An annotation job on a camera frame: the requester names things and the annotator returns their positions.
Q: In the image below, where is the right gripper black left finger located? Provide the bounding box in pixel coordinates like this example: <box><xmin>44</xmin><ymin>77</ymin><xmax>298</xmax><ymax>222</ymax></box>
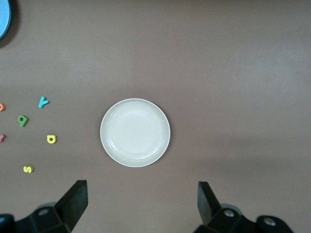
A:
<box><xmin>0</xmin><ymin>179</ymin><xmax>88</xmax><ymax>233</ymax></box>

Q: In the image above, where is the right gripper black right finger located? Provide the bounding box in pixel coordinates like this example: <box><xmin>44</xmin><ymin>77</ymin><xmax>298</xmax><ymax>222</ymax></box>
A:
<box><xmin>193</xmin><ymin>181</ymin><xmax>294</xmax><ymax>233</ymax></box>

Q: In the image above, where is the green letter g block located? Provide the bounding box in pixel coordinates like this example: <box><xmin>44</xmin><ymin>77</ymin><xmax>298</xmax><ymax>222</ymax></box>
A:
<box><xmin>17</xmin><ymin>115</ymin><xmax>29</xmax><ymax>128</ymax></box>

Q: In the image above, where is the teal letter y block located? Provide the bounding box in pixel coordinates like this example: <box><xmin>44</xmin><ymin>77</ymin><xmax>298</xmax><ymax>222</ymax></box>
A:
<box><xmin>37</xmin><ymin>96</ymin><xmax>51</xmax><ymax>109</ymax></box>

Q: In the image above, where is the beige round plate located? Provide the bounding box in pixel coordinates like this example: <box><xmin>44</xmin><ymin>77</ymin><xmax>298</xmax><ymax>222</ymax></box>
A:
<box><xmin>100</xmin><ymin>98</ymin><xmax>171</xmax><ymax>168</ymax></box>

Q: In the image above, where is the brown table cover mat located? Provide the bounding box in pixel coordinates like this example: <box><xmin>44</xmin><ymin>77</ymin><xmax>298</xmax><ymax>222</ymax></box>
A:
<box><xmin>0</xmin><ymin>0</ymin><xmax>311</xmax><ymax>233</ymax></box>

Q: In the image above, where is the blue round plate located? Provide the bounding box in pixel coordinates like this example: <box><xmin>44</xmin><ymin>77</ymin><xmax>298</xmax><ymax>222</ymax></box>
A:
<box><xmin>0</xmin><ymin>0</ymin><xmax>12</xmax><ymax>40</ymax></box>

